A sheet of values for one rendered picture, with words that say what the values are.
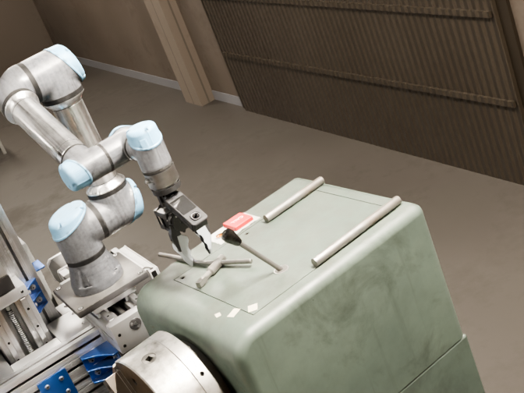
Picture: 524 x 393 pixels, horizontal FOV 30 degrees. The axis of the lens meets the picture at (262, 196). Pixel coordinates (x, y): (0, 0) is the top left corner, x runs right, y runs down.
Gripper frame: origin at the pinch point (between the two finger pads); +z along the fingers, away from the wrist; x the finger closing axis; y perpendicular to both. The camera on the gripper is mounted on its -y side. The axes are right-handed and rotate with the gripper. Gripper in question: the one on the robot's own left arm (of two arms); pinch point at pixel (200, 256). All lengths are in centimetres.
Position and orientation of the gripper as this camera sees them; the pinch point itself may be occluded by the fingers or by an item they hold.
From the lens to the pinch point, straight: 237.3
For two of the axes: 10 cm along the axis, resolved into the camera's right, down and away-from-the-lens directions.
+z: 3.4, 8.5, 4.0
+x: -7.5, 5.0, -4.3
